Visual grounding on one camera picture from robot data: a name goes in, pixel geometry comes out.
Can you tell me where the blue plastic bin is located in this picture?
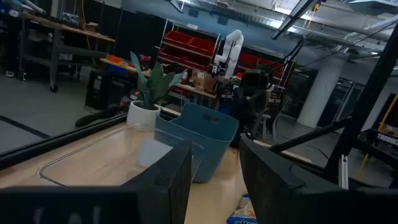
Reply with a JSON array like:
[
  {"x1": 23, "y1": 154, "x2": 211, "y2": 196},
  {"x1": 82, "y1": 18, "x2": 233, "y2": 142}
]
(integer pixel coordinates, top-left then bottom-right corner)
[{"x1": 154, "y1": 102, "x2": 239, "y2": 184}]

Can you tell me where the green plant in white pot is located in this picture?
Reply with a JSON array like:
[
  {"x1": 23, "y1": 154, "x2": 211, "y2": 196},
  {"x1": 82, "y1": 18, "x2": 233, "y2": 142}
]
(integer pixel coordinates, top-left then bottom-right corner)
[{"x1": 126, "y1": 51, "x2": 188, "y2": 131}]

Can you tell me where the blue Maruchan noodle package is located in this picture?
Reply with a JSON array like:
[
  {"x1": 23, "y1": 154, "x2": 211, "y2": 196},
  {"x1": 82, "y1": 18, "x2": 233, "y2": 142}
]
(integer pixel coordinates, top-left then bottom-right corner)
[{"x1": 226, "y1": 194, "x2": 259, "y2": 224}]

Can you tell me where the black office chair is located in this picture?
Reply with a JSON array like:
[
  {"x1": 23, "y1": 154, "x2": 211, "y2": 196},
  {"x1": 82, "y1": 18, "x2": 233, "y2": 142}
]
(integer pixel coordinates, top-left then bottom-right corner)
[{"x1": 232, "y1": 69, "x2": 272, "y2": 141}]

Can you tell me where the wooden top workbench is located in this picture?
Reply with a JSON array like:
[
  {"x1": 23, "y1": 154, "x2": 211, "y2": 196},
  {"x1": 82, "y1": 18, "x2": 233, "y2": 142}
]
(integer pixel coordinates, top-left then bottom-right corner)
[{"x1": 17, "y1": 11, "x2": 116, "y2": 93}]

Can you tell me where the black computer tower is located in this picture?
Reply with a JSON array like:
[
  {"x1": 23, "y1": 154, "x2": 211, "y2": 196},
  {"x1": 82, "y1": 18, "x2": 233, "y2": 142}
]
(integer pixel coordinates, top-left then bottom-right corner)
[{"x1": 85, "y1": 68, "x2": 104, "y2": 110}]

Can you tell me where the black frame crossbar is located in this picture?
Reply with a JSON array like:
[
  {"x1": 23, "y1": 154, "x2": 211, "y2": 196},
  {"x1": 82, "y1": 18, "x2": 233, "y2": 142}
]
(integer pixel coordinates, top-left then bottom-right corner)
[{"x1": 269, "y1": 117, "x2": 354, "y2": 154}]

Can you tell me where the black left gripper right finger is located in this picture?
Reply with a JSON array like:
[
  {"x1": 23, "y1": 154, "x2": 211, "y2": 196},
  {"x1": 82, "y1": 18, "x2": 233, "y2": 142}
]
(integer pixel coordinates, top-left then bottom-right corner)
[{"x1": 239, "y1": 138, "x2": 398, "y2": 224}]

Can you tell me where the black Trossen labelled beam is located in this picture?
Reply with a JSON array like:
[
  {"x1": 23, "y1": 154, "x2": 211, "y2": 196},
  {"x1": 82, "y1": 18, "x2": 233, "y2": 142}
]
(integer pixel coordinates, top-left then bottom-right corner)
[{"x1": 356, "y1": 128, "x2": 398, "y2": 170}]

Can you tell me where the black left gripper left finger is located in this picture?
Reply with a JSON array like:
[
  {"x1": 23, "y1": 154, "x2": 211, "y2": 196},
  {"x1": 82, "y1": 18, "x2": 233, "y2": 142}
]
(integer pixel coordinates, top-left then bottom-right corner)
[{"x1": 0, "y1": 139, "x2": 193, "y2": 224}]

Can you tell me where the white aluminium bracket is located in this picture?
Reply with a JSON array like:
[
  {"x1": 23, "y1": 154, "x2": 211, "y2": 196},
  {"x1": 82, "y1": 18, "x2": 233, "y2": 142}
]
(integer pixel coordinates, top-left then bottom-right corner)
[{"x1": 338, "y1": 154, "x2": 349, "y2": 190}]

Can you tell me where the red bin shelf rack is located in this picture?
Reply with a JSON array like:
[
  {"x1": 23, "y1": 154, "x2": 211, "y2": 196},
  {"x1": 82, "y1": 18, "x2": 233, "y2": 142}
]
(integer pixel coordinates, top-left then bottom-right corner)
[
  {"x1": 157, "y1": 18, "x2": 222, "y2": 73},
  {"x1": 238, "y1": 51, "x2": 285, "y2": 79}
]

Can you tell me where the clear plastic bin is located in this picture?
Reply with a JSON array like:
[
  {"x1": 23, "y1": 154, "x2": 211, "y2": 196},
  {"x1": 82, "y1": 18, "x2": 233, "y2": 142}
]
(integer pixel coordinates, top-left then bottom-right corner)
[{"x1": 37, "y1": 123, "x2": 205, "y2": 188}]

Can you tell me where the brown cardboard box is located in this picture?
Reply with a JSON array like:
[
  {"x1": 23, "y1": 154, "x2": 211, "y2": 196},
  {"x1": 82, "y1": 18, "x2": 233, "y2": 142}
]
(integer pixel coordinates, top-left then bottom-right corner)
[{"x1": 190, "y1": 70, "x2": 217, "y2": 93}]

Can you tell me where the white round column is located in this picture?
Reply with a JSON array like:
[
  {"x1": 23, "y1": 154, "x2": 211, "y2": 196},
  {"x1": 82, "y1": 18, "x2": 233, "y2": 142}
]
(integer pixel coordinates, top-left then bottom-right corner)
[{"x1": 297, "y1": 58, "x2": 346, "y2": 129}]

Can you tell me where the black diagonal frame post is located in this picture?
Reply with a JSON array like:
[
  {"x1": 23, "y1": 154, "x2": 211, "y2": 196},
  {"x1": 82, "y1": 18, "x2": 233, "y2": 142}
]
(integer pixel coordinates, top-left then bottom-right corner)
[{"x1": 323, "y1": 23, "x2": 398, "y2": 187}]

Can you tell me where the yellow pole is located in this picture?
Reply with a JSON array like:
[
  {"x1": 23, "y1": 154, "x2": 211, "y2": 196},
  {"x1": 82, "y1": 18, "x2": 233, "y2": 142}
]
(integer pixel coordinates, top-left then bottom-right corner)
[{"x1": 356, "y1": 94, "x2": 398, "y2": 179}]

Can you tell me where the black overhead beam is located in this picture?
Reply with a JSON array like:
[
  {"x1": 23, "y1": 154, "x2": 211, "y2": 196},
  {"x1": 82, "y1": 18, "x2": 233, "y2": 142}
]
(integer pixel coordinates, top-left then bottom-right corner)
[{"x1": 271, "y1": 0, "x2": 322, "y2": 40}]

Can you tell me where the long wooden table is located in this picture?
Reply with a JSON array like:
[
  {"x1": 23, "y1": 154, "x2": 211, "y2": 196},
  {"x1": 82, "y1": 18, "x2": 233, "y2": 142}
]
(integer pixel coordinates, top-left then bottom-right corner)
[{"x1": 99, "y1": 57, "x2": 218, "y2": 101}]

